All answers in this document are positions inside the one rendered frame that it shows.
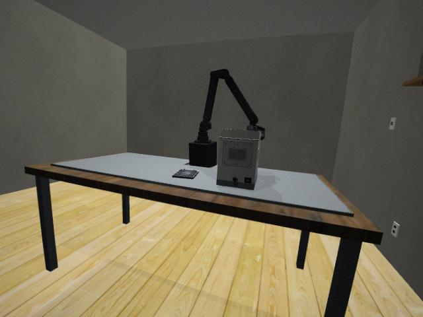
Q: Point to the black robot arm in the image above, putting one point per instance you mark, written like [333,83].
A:
[206,124]

